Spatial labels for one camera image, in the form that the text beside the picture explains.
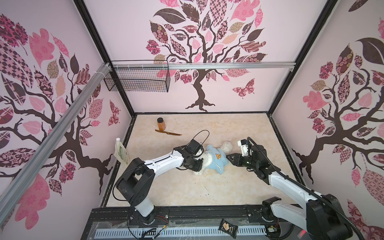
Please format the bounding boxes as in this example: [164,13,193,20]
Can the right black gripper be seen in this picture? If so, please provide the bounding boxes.
[225,152,258,171]

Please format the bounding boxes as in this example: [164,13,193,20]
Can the white teddy bear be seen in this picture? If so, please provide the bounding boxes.
[193,141,234,176]

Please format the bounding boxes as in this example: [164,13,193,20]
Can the light blue bear hoodie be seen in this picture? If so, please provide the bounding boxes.
[204,144,229,175]

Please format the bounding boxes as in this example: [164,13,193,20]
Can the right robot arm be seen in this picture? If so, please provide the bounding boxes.
[227,140,354,240]

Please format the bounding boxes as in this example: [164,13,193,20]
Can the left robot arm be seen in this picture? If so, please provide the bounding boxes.
[115,140,204,221]

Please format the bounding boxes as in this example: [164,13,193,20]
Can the brown wooden spoon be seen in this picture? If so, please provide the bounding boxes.
[155,129,182,136]

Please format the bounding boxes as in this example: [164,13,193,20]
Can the amber bottle black cap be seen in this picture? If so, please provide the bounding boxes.
[157,118,166,131]

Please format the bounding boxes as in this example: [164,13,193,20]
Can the white green pouch bottle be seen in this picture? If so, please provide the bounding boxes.
[114,138,129,165]

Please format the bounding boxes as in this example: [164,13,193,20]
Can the small dark snack packet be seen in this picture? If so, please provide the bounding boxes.
[219,219,239,239]

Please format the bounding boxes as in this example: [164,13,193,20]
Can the pink marker pen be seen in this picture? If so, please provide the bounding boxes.
[297,230,307,239]

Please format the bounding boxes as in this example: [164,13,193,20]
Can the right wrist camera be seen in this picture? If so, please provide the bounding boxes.
[238,139,250,157]

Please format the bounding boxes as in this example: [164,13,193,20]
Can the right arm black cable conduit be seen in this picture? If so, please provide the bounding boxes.
[246,136,365,240]

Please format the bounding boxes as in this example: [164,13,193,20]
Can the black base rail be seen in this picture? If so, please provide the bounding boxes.
[87,205,285,226]

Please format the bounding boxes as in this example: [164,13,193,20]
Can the white slotted cable duct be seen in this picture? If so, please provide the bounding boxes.
[93,225,268,240]

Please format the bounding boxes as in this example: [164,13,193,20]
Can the black wire basket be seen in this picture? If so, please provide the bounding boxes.
[104,60,171,93]

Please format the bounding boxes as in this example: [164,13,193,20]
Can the rear aluminium frame bar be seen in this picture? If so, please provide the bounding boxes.
[113,61,296,70]

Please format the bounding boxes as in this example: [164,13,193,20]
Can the aluminium frame bar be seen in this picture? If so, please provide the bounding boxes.
[113,61,296,70]
[1,63,112,224]

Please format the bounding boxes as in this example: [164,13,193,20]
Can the left aluminium frame bar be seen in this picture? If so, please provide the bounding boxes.
[1,63,112,224]

